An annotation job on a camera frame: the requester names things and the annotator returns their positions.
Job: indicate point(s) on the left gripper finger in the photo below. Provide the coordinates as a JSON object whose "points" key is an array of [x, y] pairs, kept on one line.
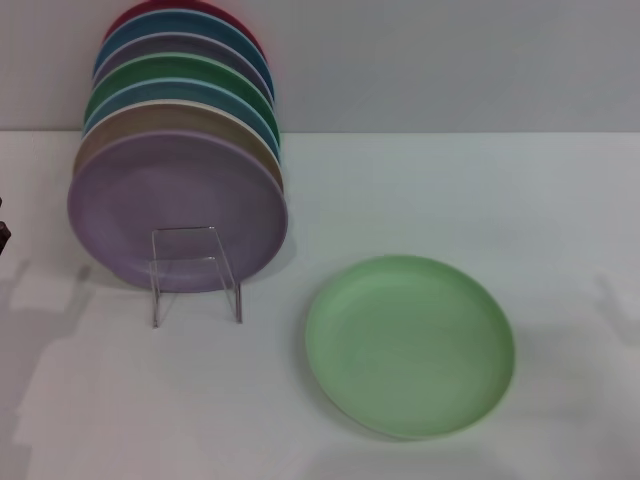
{"points": [[3, 235]]}

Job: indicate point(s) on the light green plate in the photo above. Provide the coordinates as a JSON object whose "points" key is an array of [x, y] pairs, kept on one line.
{"points": [[410, 345]]}

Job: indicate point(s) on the lilac plate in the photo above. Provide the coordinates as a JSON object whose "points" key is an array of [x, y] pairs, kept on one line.
{"points": [[120, 210]]}

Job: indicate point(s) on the clear acrylic plate rack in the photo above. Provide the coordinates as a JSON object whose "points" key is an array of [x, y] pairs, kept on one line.
{"points": [[156, 295]]}

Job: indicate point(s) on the beige plate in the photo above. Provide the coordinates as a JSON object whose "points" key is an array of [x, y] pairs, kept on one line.
{"points": [[150, 117]]}

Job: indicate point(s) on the light blue plate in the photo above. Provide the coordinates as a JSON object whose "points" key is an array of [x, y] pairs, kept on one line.
{"points": [[130, 95]]}

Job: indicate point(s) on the dark green plate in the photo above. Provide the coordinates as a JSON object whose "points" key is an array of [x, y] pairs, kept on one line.
{"points": [[150, 67]]}

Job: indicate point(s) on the grey purple plate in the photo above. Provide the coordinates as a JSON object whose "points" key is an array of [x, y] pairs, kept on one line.
{"points": [[150, 47]]}

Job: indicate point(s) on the red plate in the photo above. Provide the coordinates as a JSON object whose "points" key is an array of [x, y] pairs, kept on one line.
{"points": [[125, 19]]}

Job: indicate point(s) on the teal plate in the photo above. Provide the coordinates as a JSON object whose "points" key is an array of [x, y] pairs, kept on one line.
{"points": [[165, 25]]}

